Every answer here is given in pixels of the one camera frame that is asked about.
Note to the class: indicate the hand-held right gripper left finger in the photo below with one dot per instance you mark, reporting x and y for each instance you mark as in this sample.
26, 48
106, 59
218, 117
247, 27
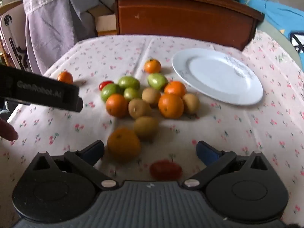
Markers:
93, 151

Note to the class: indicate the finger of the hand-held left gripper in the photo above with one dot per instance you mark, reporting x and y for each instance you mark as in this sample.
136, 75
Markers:
74, 99

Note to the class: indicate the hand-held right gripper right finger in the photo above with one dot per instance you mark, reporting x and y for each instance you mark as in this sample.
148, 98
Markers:
207, 153

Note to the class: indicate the orange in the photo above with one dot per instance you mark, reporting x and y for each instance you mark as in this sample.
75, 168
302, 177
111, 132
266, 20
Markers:
116, 105
65, 77
175, 88
171, 106
123, 144
152, 66

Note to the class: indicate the white plate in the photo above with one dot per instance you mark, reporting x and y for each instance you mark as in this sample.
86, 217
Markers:
213, 76

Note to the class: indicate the person's left hand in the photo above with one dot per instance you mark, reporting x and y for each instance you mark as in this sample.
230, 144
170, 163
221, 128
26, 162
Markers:
8, 131

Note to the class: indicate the cherry print tablecloth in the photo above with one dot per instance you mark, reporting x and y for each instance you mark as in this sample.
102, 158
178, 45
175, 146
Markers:
237, 128

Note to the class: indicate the white chair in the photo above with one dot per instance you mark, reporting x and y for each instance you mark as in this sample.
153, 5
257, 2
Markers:
11, 40

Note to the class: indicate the lilac striped cloth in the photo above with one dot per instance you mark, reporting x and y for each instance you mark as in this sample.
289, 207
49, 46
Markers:
54, 35

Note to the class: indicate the cardboard box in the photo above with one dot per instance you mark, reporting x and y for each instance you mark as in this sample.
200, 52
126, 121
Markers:
105, 23

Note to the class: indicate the grey-green bedsheet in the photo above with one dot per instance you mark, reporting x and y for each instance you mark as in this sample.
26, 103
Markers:
273, 33

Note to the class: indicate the brown wooden cabinet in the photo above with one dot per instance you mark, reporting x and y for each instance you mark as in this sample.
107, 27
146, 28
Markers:
185, 16

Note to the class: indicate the blue printed blanket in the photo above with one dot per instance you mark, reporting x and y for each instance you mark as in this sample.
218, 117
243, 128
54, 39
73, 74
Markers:
280, 16

